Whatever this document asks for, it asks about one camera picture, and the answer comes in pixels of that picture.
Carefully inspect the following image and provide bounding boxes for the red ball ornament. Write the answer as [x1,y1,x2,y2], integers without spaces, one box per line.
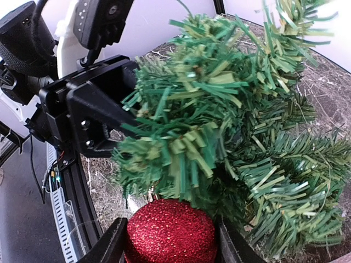
[124,199,218,262]

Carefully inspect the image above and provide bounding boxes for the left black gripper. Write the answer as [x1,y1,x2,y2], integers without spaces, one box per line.
[1,1,138,158]

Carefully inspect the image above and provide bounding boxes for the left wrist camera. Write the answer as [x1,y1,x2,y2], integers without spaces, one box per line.
[73,0,133,67]

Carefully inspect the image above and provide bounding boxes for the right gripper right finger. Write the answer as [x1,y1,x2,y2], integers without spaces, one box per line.
[217,217,265,263]

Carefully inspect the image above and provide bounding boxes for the white perforated cable duct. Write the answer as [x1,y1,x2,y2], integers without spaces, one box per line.
[46,144,86,262]

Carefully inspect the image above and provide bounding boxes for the small green christmas tree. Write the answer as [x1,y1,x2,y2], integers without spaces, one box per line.
[113,1,350,256]

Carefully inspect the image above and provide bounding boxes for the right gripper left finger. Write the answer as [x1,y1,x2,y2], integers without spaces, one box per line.
[77,218,128,263]

